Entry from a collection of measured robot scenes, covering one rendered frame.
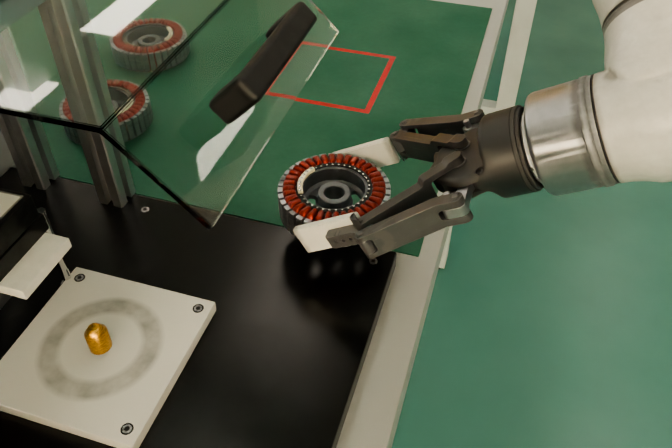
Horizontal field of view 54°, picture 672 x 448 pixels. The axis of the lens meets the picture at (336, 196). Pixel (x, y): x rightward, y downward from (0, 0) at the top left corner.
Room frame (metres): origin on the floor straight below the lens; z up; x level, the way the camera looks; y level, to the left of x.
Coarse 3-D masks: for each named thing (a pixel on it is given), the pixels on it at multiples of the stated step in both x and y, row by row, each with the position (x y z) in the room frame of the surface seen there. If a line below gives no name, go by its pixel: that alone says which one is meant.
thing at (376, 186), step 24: (312, 168) 0.52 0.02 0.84; (336, 168) 0.53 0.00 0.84; (360, 168) 0.53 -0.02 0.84; (288, 192) 0.49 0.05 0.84; (312, 192) 0.51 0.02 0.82; (336, 192) 0.51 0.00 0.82; (360, 192) 0.51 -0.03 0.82; (384, 192) 0.49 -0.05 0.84; (288, 216) 0.47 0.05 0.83; (312, 216) 0.45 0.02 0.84; (360, 216) 0.45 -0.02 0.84
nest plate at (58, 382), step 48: (96, 288) 0.41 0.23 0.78; (144, 288) 0.41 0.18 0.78; (48, 336) 0.36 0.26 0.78; (144, 336) 0.36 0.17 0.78; (192, 336) 0.36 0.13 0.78; (0, 384) 0.31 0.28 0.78; (48, 384) 0.31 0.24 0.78; (96, 384) 0.31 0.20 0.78; (144, 384) 0.31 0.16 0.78; (96, 432) 0.27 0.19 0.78; (144, 432) 0.27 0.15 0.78
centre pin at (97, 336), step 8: (88, 328) 0.35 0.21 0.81; (96, 328) 0.35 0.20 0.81; (104, 328) 0.35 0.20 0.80; (88, 336) 0.34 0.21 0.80; (96, 336) 0.34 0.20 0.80; (104, 336) 0.34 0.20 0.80; (88, 344) 0.34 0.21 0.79; (96, 344) 0.34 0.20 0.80; (104, 344) 0.34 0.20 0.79; (96, 352) 0.34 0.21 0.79; (104, 352) 0.34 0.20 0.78
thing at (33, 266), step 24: (0, 192) 0.39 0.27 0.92; (0, 216) 0.37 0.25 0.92; (24, 216) 0.38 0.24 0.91; (0, 240) 0.35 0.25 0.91; (24, 240) 0.37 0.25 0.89; (48, 240) 0.38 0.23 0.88; (0, 264) 0.34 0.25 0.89; (24, 264) 0.35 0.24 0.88; (48, 264) 0.36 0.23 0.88; (0, 288) 0.33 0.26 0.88; (24, 288) 0.33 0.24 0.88
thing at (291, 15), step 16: (288, 16) 0.41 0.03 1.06; (304, 16) 0.42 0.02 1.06; (272, 32) 0.39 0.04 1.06; (288, 32) 0.39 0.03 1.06; (304, 32) 0.40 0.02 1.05; (272, 48) 0.37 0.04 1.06; (288, 48) 0.38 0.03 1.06; (256, 64) 0.35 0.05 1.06; (272, 64) 0.36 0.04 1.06; (240, 80) 0.33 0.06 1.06; (256, 80) 0.34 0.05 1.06; (272, 80) 0.35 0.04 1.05; (224, 96) 0.33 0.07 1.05; (240, 96) 0.33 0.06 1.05; (256, 96) 0.33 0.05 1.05; (224, 112) 0.33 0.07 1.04; (240, 112) 0.33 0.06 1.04
